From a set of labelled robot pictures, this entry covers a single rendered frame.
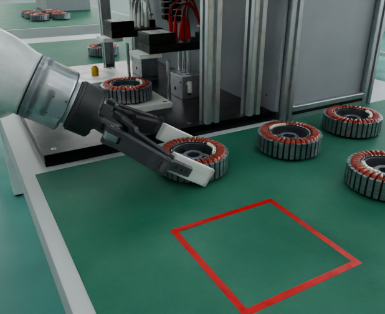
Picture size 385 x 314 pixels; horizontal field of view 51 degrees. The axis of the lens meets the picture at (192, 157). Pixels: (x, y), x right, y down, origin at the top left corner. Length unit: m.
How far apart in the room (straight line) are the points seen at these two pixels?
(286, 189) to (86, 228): 0.29
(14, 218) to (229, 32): 1.41
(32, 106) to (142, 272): 0.26
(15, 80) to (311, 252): 0.42
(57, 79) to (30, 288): 1.17
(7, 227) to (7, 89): 1.48
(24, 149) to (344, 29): 0.70
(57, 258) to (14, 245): 1.39
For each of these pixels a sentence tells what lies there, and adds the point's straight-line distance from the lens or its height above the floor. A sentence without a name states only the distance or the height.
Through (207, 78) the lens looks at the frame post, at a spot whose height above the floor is 0.86.
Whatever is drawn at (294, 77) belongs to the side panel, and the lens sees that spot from 0.88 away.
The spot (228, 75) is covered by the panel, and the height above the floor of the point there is 0.81.
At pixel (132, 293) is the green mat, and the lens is 0.44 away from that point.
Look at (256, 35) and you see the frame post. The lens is 0.81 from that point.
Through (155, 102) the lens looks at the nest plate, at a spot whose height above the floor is 0.78.
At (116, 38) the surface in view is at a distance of 1.13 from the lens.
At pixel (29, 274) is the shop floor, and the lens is 1.71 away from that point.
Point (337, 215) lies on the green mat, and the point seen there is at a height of 0.75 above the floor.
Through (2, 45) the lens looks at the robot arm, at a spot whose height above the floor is 0.96.
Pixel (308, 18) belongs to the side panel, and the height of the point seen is 0.96.
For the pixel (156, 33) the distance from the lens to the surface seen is 0.91.
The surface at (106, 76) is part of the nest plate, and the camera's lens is 1.14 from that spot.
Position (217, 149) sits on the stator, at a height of 0.79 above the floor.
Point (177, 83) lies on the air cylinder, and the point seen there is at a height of 0.80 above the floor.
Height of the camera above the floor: 1.05
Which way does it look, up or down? 25 degrees down
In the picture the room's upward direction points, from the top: straight up
